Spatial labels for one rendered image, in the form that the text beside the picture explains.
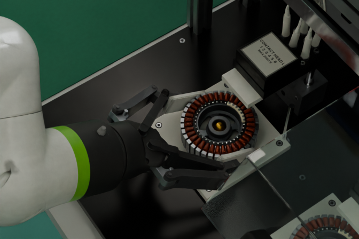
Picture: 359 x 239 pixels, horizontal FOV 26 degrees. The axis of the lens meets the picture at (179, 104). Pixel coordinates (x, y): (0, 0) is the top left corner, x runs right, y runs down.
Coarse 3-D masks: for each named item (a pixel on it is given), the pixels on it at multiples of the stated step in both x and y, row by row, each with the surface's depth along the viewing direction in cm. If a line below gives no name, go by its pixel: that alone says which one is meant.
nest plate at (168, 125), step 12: (216, 84) 118; (156, 120) 115; (168, 120) 115; (180, 120) 115; (264, 120) 115; (168, 132) 114; (180, 132) 114; (264, 132) 114; (276, 132) 114; (168, 144) 113; (180, 144) 113; (264, 144) 113; (204, 192) 109
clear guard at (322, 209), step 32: (352, 96) 83; (320, 128) 81; (352, 128) 81; (256, 160) 79; (288, 160) 79; (320, 160) 79; (352, 160) 79; (224, 192) 81; (256, 192) 79; (288, 192) 77; (320, 192) 77; (352, 192) 77; (224, 224) 81; (256, 224) 78; (288, 224) 76; (320, 224) 75; (352, 224) 75
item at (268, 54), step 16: (272, 32) 106; (240, 48) 105; (256, 48) 105; (272, 48) 105; (288, 48) 105; (320, 48) 108; (240, 64) 106; (256, 64) 103; (272, 64) 103; (288, 64) 103; (304, 64) 106; (320, 64) 108; (224, 80) 107; (240, 80) 107; (256, 80) 104; (272, 80) 103; (288, 80) 105; (240, 96) 105; (256, 96) 105
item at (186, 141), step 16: (208, 96) 113; (224, 96) 113; (192, 112) 111; (208, 112) 114; (224, 112) 114; (240, 112) 111; (192, 128) 110; (208, 128) 111; (240, 128) 112; (256, 128) 110; (192, 144) 109; (208, 144) 108; (224, 144) 109; (240, 144) 108
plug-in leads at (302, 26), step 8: (320, 0) 105; (288, 8) 104; (288, 16) 105; (288, 24) 106; (304, 24) 107; (288, 32) 108; (296, 32) 104; (304, 32) 108; (296, 40) 106; (312, 40) 107; (320, 40) 106; (304, 48) 105; (312, 48) 108; (304, 56) 106
